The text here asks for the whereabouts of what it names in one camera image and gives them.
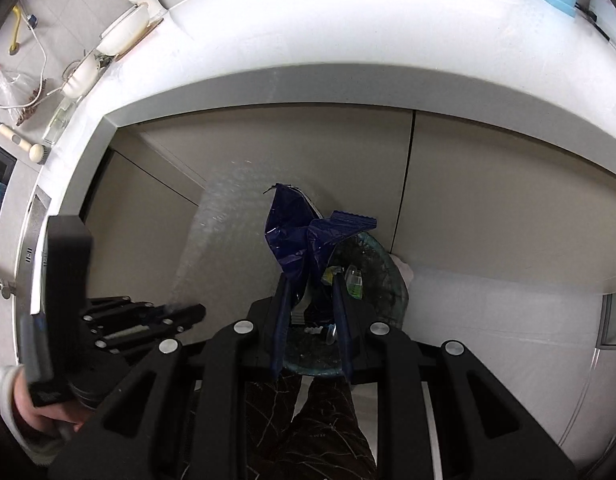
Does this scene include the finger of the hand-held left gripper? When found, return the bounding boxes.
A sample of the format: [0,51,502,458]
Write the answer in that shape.
[80,296,207,329]
[92,318,205,357]

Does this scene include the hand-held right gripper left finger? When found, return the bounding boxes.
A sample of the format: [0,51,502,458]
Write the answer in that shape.
[48,275,294,480]

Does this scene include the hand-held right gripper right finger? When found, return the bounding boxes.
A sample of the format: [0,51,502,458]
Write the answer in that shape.
[330,279,579,480]

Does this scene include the black mesh wastebasket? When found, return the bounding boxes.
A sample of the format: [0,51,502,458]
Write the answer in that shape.
[280,230,410,377]

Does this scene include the white bottle with green label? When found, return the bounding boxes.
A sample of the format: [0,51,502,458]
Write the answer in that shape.
[344,264,367,300]

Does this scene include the green plastic bin liner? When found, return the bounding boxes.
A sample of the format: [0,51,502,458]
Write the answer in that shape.
[280,230,410,377]

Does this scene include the dark blue snack bag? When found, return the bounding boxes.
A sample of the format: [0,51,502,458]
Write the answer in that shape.
[264,184,379,333]

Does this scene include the person's left forearm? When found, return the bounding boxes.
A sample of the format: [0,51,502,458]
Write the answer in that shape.
[0,364,69,466]

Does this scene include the person's left hand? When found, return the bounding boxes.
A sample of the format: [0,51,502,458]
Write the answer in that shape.
[15,370,96,436]

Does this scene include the steel sink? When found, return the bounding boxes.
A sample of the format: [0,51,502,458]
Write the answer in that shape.
[23,185,53,311]

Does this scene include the white floor rag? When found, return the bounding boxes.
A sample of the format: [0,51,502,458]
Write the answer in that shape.
[390,254,415,286]

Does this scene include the person's brown patterned trousers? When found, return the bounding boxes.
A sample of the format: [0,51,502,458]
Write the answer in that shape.
[244,374,378,480]

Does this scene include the white dish brush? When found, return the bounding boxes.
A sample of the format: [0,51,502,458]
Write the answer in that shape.
[0,124,48,165]

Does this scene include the clear plastic bag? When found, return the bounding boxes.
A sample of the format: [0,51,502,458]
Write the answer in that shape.
[0,62,49,126]

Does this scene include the beige base cabinet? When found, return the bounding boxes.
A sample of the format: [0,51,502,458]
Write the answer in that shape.
[78,102,616,296]

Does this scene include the white ceramic bowl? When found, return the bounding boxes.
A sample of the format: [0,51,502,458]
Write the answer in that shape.
[62,54,101,99]
[95,2,150,57]

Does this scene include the steel faucet handle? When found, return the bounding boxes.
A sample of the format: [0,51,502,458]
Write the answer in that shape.
[0,266,19,300]

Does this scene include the white cable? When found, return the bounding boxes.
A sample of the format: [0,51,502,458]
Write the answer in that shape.
[0,12,79,111]

